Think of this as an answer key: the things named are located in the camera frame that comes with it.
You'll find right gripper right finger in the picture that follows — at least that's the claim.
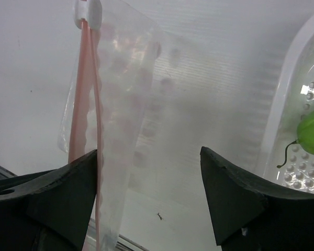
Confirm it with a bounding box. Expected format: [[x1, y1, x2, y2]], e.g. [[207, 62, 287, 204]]
[[200, 147, 314, 250]]

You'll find white perforated plastic basket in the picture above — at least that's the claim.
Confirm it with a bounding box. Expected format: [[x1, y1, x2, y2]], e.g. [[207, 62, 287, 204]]
[[254, 15, 314, 193]]

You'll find green toy bitter gourd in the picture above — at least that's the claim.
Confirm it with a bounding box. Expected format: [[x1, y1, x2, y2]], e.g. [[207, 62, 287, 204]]
[[276, 111, 314, 168]]

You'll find clear pink-dotted zip bag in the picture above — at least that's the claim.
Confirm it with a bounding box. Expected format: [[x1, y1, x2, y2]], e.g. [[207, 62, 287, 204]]
[[58, 1, 162, 250]]

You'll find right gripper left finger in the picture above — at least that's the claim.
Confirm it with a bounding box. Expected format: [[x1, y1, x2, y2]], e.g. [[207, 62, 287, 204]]
[[0, 150, 97, 250]]

